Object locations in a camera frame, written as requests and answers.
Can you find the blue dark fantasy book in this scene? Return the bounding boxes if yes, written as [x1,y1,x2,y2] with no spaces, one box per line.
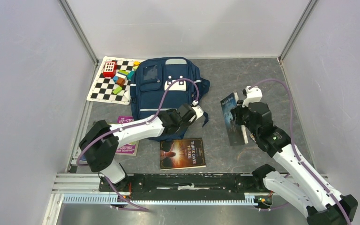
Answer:
[220,92,248,146]

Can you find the navy blue student backpack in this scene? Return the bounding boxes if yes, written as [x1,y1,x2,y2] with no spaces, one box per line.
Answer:
[130,57,210,141]

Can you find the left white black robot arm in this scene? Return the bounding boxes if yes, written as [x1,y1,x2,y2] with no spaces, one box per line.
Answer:
[77,104,204,191]

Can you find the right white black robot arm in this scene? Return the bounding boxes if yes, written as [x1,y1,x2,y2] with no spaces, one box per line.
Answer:
[231,102,358,225]

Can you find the Three Days To See book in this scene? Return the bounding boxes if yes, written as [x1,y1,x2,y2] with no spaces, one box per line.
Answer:
[160,138,206,171]

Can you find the purple Treehouse book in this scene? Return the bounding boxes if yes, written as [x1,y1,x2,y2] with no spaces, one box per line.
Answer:
[116,116,139,156]

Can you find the green toy block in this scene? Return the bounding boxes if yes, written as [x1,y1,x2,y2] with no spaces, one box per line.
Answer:
[112,86,123,95]

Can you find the blue brown toy blocks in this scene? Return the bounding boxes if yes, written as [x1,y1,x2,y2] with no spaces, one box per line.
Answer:
[113,70,135,87]

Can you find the yellow orange toy blocks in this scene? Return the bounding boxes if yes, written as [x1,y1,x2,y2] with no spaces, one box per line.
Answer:
[132,61,141,71]

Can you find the black white checkered mat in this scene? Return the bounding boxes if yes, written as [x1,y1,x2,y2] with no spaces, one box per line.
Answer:
[87,56,143,105]

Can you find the red grid toy block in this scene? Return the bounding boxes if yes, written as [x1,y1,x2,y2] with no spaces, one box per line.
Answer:
[103,60,117,78]

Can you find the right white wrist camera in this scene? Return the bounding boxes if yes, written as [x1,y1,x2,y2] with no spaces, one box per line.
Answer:
[242,86,263,107]

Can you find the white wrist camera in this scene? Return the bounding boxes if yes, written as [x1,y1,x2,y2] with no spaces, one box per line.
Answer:
[190,100,204,123]
[242,86,263,107]

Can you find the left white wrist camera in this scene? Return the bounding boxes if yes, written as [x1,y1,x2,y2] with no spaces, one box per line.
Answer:
[190,100,204,123]

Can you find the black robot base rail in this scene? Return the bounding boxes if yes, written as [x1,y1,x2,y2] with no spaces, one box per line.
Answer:
[114,173,273,201]

